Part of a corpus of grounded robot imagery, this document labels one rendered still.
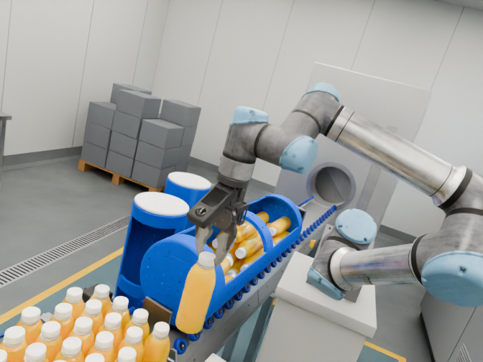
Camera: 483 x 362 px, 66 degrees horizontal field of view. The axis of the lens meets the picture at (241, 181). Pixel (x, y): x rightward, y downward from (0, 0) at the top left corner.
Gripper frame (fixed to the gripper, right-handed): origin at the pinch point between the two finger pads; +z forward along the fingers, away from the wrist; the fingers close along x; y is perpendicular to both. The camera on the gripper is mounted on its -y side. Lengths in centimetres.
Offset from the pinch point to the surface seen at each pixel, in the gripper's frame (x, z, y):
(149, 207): 68, 30, 66
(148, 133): 255, 56, 286
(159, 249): 24.7, 15.5, 17.4
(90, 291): 38, 33, 6
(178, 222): 55, 34, 74
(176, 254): 18.7, 14.5, 17.8
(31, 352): 21.2, 23.4, -26.1
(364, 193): -15, 6, 158
